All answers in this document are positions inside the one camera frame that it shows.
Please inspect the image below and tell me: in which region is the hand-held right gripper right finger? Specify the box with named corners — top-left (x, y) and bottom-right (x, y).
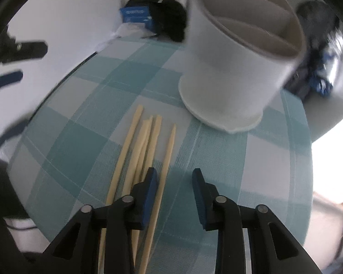
top-left (191, 168), bottom-right (323, 274)

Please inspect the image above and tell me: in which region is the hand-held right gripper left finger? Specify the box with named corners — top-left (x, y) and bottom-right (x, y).
top-left (34, 167), bottom-right (158, 274)

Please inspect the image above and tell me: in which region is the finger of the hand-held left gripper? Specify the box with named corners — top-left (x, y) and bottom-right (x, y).
top-left (0, 41), bottom-right (48, 95)
top-left (0, 117), bottom-right (26, 146)

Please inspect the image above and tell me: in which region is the light wooden chopstick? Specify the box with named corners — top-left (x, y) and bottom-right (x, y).
top-left (98, 105), bottom-right (144, 274)
top-left (123, 120), bottom-right (150, 197)
top-left (138, 124), bottom-right (178, 274)
top-left (131, 116), bottom-right (154, 263)
top-left (141, 115), bottom-right (163, 183)

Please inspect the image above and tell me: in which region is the grey white utensil holder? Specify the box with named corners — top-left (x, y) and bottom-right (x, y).
top-left (178, 0), bottom-right (307, 133)

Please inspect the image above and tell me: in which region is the teal plaid tablecloth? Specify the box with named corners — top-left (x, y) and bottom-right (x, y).
top-left (7, 38), bottom-right (313, 274)

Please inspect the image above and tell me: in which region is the grey wooden cabinet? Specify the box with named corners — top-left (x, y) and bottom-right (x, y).
top-left (311, 192), bottom-right (343, 271)

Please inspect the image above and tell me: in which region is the white plastic bag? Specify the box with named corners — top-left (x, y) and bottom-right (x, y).
top-left (111, 23), bottom-right (158, 39)

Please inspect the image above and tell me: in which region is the blue cardboard box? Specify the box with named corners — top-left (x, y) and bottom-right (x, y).
top-left (119, 5), bottom-right (156, 31)

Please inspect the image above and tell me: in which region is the black jacket pile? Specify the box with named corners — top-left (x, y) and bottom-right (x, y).
top-left (126, 0), bottom-right (188, 43)

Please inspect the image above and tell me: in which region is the black backpack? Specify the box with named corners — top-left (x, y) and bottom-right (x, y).
top-left (286, 0), bottom-right (340, 97)

